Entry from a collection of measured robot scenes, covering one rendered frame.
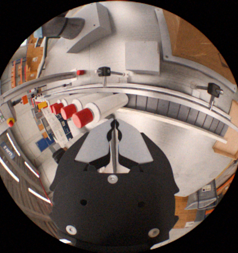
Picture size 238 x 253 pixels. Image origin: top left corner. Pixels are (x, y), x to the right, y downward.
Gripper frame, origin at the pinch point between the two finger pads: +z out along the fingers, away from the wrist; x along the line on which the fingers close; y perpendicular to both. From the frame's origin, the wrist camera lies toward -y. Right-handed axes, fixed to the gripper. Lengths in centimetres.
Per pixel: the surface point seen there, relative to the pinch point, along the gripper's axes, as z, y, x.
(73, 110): 6.5, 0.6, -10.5
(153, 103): 14.2, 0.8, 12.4
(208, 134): -0.2, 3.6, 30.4
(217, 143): -2, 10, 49
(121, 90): 11.0, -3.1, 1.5
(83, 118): 2.3, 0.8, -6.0
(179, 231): -220, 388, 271
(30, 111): 376, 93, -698
